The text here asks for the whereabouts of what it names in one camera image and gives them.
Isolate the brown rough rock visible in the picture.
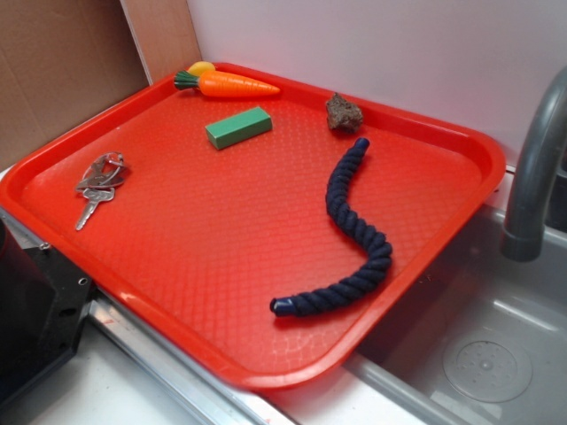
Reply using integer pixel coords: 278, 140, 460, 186
326, 92, 363, 134

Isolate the red plastic tray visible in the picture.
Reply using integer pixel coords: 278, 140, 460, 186
1, 65, 506, 390

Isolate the grey toy sink basin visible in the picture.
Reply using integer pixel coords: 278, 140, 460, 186
346, 207, 566, 424

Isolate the brown cardboard panel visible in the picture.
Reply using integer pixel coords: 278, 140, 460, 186
1, 1, 148, 169

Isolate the grey toy faucet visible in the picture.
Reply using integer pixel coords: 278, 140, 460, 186
501, 69, 566, 262

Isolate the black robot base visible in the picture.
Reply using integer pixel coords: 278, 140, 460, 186
1, 223, 94, 408

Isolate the yellow toy fruit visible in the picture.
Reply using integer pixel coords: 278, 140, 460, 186
187, 61, 216, 76

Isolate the orange toy carrot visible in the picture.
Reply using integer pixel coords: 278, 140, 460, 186
174, 70, 280, 97

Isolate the green rectangular block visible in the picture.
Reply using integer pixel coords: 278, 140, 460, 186
205, 107, 273, 150

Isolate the silver key bunch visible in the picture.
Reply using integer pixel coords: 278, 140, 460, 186
74, 151, 128, 231

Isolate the light wooden board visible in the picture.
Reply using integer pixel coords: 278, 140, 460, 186
120, 0, 202, 84

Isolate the dark blue twisted rope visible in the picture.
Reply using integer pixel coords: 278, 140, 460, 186
269, 137, 394, 318

